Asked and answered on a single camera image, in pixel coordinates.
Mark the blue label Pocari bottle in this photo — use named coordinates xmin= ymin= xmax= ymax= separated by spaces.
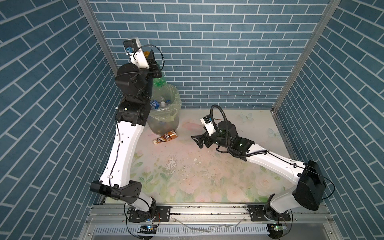
xmin=150 ymin=100 xmax=160 ymax=110

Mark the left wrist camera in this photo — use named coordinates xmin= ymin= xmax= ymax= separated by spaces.
xmin=123 ymin=38 xmax=150 ymax=69

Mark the brown coffee bottle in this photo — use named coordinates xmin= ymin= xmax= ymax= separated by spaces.
xmin=153 ymin=130 xmax=178 ymax=145

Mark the aluminium mounting rail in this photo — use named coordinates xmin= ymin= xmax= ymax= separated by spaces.
xmin=86 ymin=203 xmax=333 ymax=225

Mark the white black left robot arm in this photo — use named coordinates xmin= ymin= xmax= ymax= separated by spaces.
xmin=90 ymin=51 xmax=162 ymax=221

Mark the green soda bottle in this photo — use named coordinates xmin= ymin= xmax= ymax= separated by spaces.
xmin=153 ymin=78 xmax=167 ymax=88

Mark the mesh bin with green bag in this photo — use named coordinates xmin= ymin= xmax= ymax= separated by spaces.
xmin=147 ymin=84 xmax=182 ymax=135

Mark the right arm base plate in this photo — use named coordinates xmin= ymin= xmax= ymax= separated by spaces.
xmin=246 ymin=205 xmax=292 ymax=222

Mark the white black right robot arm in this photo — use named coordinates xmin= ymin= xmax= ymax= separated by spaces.
xmin=192 ymin=119 xmax=326 ymax=221

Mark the black corrugated cable hose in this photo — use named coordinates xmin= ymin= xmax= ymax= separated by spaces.
xmin=209 ymin=104 xmax=269 ymax=159

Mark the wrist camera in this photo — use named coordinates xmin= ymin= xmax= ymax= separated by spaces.
xmin=201 ymin=115 xmax=216 ymax=136
xmin=123 ymin=38 xmax=150 ymax=69

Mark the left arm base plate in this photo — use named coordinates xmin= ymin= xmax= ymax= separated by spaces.
xmin=127 ymin=206 xmax=171 ymax=223

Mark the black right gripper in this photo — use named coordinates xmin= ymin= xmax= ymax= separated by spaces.
xmin=191 ymin=125 xmax=231 ymax=150

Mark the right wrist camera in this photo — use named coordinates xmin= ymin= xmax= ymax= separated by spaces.
xmin=201 ymin=115 xmax=216 ymax=136

